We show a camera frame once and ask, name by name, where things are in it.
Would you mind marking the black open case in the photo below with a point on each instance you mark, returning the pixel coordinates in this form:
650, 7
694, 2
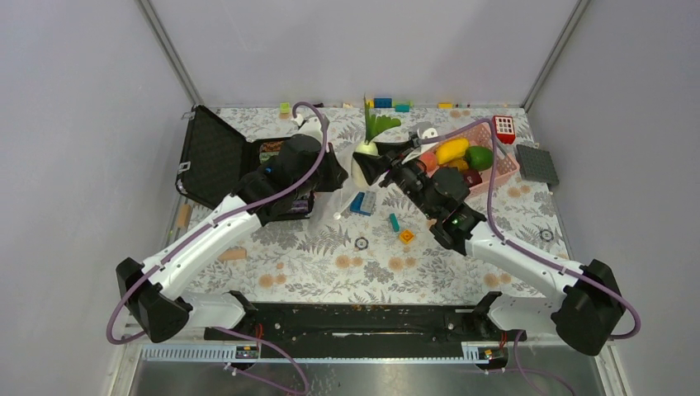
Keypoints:
217, 161

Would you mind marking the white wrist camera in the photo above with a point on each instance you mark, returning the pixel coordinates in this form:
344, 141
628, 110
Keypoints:
424, 138
310, 126

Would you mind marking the dark red eggplant toy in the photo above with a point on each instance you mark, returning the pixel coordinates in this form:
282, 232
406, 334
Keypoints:
472, 177

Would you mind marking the red grid block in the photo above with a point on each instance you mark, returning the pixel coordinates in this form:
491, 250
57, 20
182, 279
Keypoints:
505, 128

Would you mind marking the white radish toy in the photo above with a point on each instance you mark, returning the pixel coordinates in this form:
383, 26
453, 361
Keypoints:
374, 126

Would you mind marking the orange square brick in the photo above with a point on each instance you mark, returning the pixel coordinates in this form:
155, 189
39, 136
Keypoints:
406, 236

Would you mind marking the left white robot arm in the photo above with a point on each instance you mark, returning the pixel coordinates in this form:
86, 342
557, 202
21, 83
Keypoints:
154, 290

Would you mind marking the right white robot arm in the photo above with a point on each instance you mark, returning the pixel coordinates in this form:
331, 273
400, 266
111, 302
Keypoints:
581, 304

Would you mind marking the blue brick at wall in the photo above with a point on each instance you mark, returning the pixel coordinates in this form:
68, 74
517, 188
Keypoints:
382, 102

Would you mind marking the black ring washer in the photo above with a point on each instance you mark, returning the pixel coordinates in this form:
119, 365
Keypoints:
361, 243

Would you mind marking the clear zip top bag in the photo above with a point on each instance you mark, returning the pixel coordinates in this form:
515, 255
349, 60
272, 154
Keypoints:
329, 207

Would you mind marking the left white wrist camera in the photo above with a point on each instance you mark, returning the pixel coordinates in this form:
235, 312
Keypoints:
310, 126

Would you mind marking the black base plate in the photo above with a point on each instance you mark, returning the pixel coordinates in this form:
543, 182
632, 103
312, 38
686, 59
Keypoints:
367, 331

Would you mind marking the blue grey brick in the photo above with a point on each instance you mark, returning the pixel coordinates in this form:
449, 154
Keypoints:
364, 203

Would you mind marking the pink plastic basket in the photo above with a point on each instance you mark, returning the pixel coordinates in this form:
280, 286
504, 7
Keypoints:
482, 132

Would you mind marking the wooden block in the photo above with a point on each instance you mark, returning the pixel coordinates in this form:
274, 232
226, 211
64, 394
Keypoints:
232, 254

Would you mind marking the yellow pepper toy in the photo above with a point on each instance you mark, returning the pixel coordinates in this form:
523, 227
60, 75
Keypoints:
451, 150

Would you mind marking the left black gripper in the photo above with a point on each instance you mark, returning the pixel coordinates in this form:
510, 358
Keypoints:
338, 174

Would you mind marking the peach toy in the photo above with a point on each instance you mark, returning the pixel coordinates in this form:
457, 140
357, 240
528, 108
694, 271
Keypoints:
429, 160

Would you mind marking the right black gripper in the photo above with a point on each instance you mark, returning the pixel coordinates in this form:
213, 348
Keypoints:
374, 166

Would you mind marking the dark grey baseplate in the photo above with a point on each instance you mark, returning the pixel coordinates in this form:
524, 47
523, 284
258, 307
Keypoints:
536, 165

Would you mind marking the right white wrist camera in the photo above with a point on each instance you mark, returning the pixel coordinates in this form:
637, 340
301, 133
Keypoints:
424, 138

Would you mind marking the teal small brick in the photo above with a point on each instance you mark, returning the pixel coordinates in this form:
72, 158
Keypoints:
394, 222

